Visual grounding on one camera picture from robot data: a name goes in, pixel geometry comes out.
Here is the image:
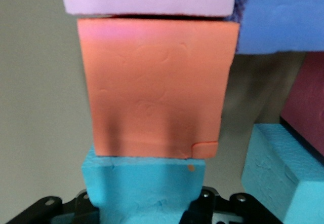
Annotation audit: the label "orange foam cube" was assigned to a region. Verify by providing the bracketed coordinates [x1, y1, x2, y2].
[76, 17, 241, 159]

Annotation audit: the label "red foam cube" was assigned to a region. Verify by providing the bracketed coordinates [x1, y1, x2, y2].
[279, 51, 324, 159]

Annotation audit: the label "blue foam cube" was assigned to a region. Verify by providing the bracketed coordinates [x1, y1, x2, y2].
[80, 144, 207, 224]
[240, 123, 324, 224]

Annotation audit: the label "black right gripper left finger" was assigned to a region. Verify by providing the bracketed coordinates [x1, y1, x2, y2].
[5, 190, 102, 224]

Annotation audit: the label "purple foam cube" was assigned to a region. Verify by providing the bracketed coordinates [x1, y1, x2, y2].
[226, 0, 324, 55]

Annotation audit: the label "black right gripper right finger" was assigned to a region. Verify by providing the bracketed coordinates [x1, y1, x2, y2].
[181, 187, 284, 224]

